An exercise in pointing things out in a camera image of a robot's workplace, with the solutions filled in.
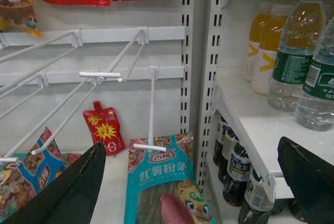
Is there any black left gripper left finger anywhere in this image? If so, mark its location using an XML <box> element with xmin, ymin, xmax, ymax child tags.
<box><xmin>3</xmin><ymin>142</ymin><xmax>106</xmax><ymax>224</ymax></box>

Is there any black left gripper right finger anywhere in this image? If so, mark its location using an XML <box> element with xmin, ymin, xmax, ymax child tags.
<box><xmin>278</xmin><ymin>136</ymin><xmax>333</xmax><ymax>223</ymax></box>

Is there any water bottle barcode label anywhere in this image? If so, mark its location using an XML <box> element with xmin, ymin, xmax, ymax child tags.
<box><xmin>295</xmin><ymin>19</ymin><xmax>333</xmax><ymax>132</ymax></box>

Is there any white upper shelf board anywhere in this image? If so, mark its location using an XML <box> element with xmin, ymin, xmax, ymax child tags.
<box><xmin>212</xmin><ymin>67</ymin><xmax>333</xmax><ymax>199</ymax></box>

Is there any water bottle green label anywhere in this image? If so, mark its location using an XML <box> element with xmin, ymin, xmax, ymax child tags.
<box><xmin>267</xmin><ymin>0</ymin><xmax>326</xmax><ymax>112</ymax></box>

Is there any blue snack bag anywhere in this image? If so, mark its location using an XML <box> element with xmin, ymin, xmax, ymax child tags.
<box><xmin>1</xmin><ymin>140</ymin><xmax>81</xmax><ymax>222</ymax></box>

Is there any dark tea bottle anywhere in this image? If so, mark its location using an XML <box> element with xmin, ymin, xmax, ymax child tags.
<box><xmin>238</xmin><ymin>167</ymin><xmax>274</xmax><ymax>223</ymax></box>
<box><xmin>218</xmin><ymin>128</ymin><xmax>238</xmax><ymax>184</ymax></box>
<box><xmin>213</xmin><ymin>116</ymin><xmax>230</xmax><ymax>166</ymax></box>
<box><xmin>223</xmin><ymin>142</ymin><xmax>252</xmax><ymax>207</ymax></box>

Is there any red sauce pouch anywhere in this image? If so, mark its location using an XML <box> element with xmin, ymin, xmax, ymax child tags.
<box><xmin>83</xmin><ymin>101</ymin><xmax>126</xmax><ymax>156</ymax></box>

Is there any teal sweet potato noodle bag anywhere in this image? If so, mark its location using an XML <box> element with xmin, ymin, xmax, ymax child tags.
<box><xmin>124</xmin><ymin>132</ymin><xmax>216</xmax><ymax>223</ymax></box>

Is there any orange vitamin drink bottle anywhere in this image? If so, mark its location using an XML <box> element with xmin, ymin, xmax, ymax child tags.
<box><xmin>242</xmin><ymin>2</ymin><xmax>274</xmax><ymax>81</ymax></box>
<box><xmin>251</xmin><ymin>4</ymin><xmax>293</xmax><ymax>96</ymax></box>

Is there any white peg hook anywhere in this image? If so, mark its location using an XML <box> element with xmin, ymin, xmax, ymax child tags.
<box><xmin>1</xmin><ymin>29</ymin><xmax>89</xmax><ymax>98</ymax></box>
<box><xmin>1</xmin><ymin>29</ymin><xmax>145</xmax><ymax>162</ymax></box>
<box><xmin>134</xmin><ymin>66</ymin><xmax>166</xmax><ymax>152</ymax></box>

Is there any cartoon snack bag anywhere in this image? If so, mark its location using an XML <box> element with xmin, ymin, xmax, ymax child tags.
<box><xmin>1</xmin><ymin>0</ymin><xmax>43</xmax><ymax>38</ymax></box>

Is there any white slotted upright post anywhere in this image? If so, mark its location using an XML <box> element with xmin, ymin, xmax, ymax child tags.
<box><xmin>180</xmin><ymin>0</ymin><xmax>222</xmax><ymax>189</ymax></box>

